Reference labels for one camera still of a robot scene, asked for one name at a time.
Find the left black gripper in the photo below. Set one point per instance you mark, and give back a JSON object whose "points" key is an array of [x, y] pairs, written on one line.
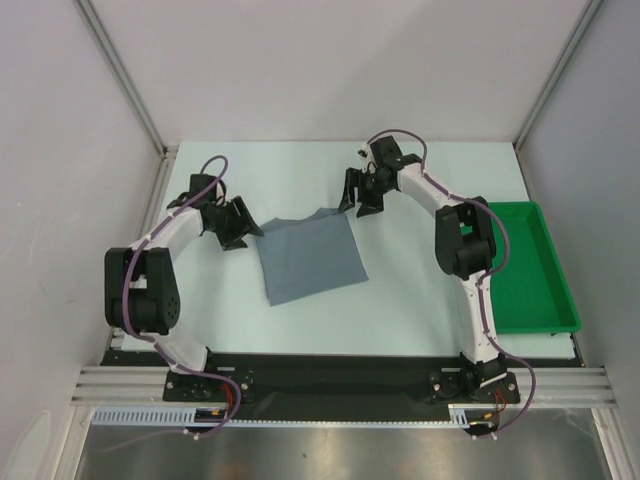
{"points": [[242, 222]]}

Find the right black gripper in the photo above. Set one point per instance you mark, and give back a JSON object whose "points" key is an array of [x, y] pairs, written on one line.
{"points": [[364, 188]]}

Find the grey-blue t shirt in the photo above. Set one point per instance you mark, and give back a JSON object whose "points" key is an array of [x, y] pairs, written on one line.
{"points": [[305, 257]]}

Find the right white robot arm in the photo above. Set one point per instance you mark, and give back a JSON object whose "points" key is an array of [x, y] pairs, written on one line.
{"points": [[465, 245]]}

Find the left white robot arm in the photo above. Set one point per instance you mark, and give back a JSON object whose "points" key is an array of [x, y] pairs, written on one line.
{"points": [[141, 295]]}

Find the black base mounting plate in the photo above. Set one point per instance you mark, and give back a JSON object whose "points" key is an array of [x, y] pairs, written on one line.
{"points": [[261, 377]]}

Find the green plastic tray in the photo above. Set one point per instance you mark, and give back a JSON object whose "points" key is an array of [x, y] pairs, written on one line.
{"points": [[530, 295]]}

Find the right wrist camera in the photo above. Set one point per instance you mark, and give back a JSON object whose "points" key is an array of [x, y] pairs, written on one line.
{"points": [[382, 152]]}

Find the white slotted cable duct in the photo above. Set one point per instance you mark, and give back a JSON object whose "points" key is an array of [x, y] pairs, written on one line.
{"points": [[209, 417]]}

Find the left aluminium corner post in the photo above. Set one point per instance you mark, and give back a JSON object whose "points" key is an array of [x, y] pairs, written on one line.
{"points": [[108, 50]]}

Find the aluminium corner post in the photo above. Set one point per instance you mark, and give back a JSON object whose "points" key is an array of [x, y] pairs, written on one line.
{"points": [[575, 39], [108, 50]]}

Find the aluminium frame rail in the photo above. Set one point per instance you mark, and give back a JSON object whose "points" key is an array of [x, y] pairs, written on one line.
{"points": [[560, 385]]}

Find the right aluminium corner post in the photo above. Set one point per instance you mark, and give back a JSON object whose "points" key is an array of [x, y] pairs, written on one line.
{"points": [[575, 39]]}

